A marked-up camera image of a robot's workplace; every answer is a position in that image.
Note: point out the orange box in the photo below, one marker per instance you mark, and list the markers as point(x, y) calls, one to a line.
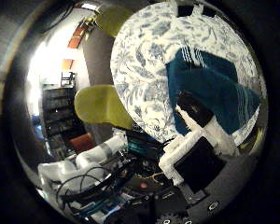
point(81, 142)

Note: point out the teal cloth with white stripes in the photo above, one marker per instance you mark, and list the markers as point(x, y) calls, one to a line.
point(214, 87)

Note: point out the yellow-green chair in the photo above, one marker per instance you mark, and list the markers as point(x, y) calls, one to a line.
point(112, 19)
point(99, 105)

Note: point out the black tape square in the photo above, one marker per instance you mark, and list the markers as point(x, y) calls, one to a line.
point(185, 11)

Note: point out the dark shelf rack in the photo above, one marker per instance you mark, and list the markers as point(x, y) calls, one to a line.
point(59, 109)

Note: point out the blue floral white tablecloth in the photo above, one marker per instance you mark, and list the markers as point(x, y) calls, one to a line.
point(140, 71)

